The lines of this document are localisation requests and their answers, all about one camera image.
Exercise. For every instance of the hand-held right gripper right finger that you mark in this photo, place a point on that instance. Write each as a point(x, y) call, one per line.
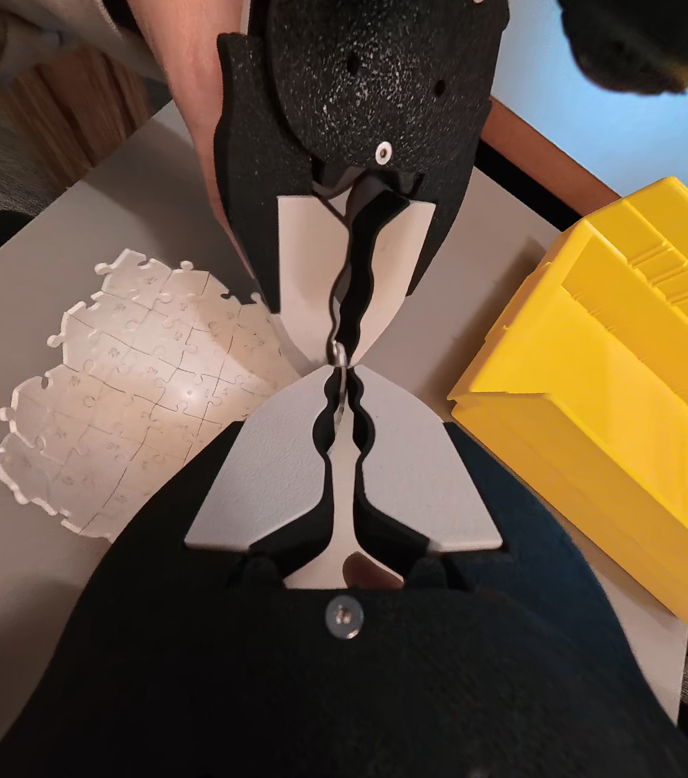
point(429, 480)

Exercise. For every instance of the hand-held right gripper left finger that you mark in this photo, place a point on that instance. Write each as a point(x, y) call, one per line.
point(258, 480)

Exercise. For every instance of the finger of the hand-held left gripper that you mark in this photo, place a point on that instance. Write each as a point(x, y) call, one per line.
point(304, 273)
point(398, 261)

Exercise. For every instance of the curved single puzzle piece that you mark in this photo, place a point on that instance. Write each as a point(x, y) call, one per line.
point(342, 407)

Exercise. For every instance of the partly built puzzle ball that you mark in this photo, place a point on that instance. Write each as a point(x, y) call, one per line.
point(137, 395)

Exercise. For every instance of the person's left forearm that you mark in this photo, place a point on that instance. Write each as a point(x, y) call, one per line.
point(198, 91)

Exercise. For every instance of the person's right hand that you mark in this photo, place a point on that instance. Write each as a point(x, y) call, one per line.
point(368, 572)

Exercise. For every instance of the yellow plastic bin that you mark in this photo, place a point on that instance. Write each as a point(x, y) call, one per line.
point(593, 395)

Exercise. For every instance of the person's grey sweatshirt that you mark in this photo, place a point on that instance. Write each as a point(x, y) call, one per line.
point(27, 30)

